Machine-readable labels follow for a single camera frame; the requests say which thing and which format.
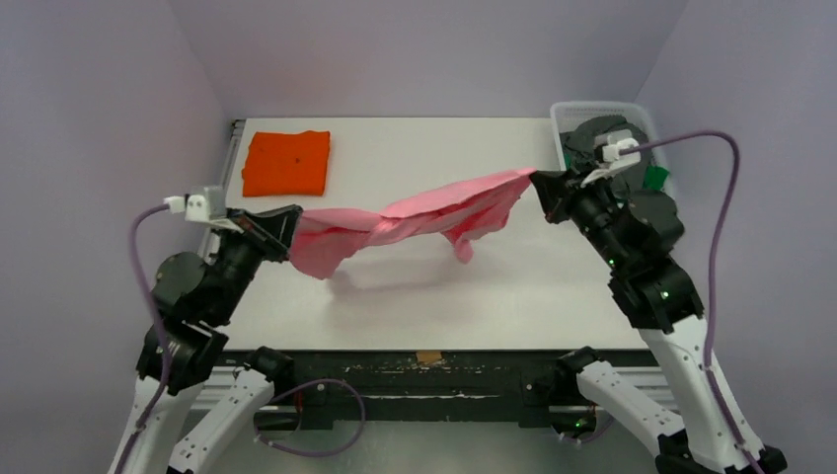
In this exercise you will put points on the brown tape piece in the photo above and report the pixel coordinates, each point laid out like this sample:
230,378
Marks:
429,357

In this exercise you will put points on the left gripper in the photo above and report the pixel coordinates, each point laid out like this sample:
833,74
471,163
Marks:
271,230

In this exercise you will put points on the grey t shirt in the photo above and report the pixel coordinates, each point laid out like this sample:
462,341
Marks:
578,147

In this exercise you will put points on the pink t shirt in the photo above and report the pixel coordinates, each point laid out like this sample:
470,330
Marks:
460,212

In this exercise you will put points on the white plastic basket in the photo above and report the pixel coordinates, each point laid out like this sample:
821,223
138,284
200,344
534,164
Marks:
567,116

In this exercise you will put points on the folded orange t shirt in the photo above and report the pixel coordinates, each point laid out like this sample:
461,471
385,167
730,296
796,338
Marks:
287,164

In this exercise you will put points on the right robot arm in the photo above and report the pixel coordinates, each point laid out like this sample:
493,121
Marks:
706,431

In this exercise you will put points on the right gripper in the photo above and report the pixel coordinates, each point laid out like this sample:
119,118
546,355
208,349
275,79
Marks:
570,198

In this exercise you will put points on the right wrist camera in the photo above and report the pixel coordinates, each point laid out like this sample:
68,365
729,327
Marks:
615,153

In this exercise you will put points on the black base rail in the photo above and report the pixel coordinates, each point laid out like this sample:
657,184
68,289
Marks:
530,389

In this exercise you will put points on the green t shirt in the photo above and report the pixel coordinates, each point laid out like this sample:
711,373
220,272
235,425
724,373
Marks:
646,175

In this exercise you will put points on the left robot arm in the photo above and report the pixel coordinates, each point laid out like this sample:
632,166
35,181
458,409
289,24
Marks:
188,301

